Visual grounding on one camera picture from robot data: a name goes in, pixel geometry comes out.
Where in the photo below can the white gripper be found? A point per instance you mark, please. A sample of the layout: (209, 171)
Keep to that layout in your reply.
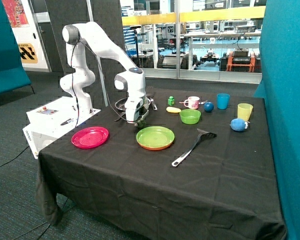
(136, 109)

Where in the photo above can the green toy pepper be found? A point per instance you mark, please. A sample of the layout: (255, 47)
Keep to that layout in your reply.
(141, 124)

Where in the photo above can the yellow toy corn cob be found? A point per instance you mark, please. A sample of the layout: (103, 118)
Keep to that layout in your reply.
(173, 110)

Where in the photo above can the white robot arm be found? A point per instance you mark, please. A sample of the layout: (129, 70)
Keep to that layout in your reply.
(132, 80)

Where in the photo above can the green plastic plate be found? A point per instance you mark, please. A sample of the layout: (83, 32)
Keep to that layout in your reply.
(155, 135)

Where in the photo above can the black frying pan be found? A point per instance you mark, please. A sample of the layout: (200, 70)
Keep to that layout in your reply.
(120, 106)

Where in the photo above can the orange plate under green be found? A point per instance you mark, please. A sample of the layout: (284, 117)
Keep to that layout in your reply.
(154, 147)

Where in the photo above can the black slotted spatula by pan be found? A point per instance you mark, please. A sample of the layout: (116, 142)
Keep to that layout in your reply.
(150, 95)

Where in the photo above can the green toy bottle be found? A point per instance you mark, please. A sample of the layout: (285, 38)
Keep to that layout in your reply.
(171, 101)

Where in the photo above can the green plastic bowl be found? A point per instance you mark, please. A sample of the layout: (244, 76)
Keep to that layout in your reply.
(190, 116)

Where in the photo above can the pink plastic plate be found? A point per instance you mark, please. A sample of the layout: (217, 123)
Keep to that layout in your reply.
(90, 137)

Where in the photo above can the pink white mug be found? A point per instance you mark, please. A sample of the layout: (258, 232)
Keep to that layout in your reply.
(192, 102)

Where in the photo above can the dark blue ball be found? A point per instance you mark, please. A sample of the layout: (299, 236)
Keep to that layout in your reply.
(208, 107)

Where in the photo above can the black tablecloth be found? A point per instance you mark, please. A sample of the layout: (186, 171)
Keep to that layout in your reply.
(225, 189)

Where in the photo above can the blue plastic cup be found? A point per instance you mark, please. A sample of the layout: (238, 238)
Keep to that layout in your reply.
(222, 100)

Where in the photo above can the white robot control box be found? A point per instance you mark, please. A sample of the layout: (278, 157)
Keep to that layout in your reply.
(52, 120)

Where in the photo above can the blue plush toy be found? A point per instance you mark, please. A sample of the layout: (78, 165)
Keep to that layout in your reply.
(239, 125)

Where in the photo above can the yellow plastic cup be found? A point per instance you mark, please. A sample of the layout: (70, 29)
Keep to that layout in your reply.
(244, 111)

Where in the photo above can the yellow black hazard sign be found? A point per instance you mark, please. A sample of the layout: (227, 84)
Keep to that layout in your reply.
(27, 53)

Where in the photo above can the teal sofa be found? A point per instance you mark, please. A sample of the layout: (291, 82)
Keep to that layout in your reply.
(12, 73)

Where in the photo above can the black slotted spatula steel handle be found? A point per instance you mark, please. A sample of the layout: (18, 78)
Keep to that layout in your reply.
(202, 134)

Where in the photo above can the teal partition wall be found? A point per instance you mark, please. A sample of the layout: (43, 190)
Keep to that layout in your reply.
(280, 87)

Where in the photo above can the red wall poster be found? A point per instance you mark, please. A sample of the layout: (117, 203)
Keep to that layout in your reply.
(15, 13)

